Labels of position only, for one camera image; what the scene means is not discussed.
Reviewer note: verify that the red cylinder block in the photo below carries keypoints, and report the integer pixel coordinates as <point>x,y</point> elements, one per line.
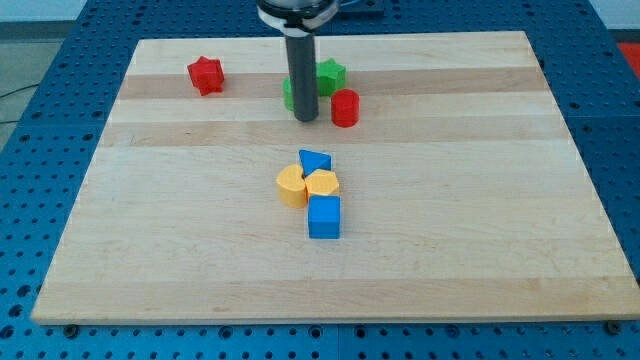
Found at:
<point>345,108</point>

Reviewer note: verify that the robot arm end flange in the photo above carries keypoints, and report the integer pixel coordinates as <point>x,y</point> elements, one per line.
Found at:
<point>296,18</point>

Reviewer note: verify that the yellow pentagon block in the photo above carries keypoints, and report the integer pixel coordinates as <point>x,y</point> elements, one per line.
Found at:
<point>322,183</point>

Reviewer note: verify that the blue triangle block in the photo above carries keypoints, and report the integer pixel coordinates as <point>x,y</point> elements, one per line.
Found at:
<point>312,161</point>

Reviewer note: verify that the yellow crescent block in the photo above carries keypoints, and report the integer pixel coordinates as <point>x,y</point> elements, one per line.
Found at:
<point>292,186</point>

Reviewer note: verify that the blue cube block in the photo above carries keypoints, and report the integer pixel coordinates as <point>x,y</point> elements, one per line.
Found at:
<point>324,217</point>

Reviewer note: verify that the green cylinder block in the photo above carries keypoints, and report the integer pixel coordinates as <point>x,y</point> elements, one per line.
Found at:
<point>287,94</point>

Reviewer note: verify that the green star block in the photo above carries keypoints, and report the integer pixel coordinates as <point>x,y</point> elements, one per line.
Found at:
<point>331,77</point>

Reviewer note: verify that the light wooden board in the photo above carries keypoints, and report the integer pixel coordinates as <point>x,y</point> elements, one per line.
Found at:
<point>458,196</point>

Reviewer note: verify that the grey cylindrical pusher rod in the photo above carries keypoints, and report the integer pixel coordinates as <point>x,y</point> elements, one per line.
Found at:
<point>302,74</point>

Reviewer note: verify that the red star block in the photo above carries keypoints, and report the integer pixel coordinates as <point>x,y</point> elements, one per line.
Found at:
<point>206,75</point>

